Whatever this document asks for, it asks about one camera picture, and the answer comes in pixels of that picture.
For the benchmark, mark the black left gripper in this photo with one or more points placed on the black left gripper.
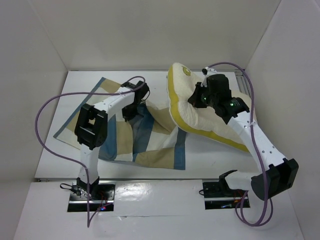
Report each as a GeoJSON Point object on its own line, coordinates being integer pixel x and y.
{"type": "Point", "coordinates": [128, 115]}

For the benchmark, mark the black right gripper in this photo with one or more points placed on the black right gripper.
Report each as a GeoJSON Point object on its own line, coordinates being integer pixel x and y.
{"type": "Point", "coordinates": [196, 96]}

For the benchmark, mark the cream and yellow pillow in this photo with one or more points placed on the cream and yellow pillow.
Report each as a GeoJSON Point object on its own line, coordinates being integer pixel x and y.
{"type": "Point", "coordinates": [181, 84]}

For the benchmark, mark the blue beige patchwork pillowcase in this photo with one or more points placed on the blue beige patchwork pillowcase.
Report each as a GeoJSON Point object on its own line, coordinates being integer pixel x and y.
{"type": "Point", "coordinates": [151, 139]}

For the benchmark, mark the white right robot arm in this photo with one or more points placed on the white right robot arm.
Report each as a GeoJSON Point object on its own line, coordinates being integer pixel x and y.
{"type": "Point", "coordinates": [276, 173]}

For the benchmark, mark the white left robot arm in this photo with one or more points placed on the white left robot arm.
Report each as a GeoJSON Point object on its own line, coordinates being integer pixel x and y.
{"type": "Point", "coordinates": [91, 128]}

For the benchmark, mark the aluminium rail right side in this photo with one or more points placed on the aluminium rail right side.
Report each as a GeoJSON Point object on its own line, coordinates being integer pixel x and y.
{"type": "Point", "coordinates": [243, 84]}

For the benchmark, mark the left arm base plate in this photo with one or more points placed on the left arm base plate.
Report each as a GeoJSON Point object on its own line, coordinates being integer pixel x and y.
{"type": "Point", "coordinates": [102, 199]}

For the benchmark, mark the aluminium rail front edge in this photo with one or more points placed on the aluminium rail front edge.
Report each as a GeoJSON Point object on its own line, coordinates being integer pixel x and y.
{"type": "Point", "coordinates": [61, 179]}

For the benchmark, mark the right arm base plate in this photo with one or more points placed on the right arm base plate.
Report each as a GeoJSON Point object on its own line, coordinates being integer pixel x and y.
{"type": "Point", "coordinates": [217, 199]}

